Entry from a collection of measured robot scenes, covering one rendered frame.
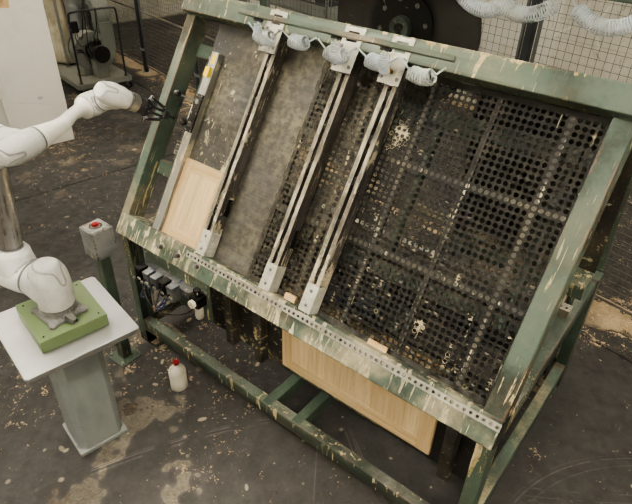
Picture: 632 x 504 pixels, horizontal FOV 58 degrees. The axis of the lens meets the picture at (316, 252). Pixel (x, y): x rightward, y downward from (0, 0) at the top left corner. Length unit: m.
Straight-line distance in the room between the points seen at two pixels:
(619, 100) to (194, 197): 1.91
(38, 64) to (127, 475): 4.32
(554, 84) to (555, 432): 1.97
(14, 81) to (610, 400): 5.60
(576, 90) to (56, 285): 2.13
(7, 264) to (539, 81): 2.21
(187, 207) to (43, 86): 3.65
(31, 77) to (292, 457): 4.58
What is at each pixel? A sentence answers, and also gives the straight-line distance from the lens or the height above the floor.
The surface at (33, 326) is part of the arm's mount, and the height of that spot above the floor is 0.82.
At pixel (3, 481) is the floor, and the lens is 3.32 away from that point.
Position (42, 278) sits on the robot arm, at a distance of 2.60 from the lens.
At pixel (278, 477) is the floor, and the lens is 3.02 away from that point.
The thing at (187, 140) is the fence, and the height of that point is 1.31.
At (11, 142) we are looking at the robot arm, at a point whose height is 1.64.
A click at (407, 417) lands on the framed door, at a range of 2.75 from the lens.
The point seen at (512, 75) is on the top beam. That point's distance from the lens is 2.22.
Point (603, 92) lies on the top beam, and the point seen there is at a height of 1.91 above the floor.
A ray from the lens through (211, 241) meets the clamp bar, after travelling 2.78.
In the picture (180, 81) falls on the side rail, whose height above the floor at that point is 1.52.
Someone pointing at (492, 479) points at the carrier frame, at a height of 0.18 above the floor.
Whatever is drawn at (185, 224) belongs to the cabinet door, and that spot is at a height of 0.96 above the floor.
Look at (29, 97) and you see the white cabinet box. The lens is 6.39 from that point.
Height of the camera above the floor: 2.51
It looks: 35 degrees down
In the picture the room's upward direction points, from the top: 2 degrees clockwise
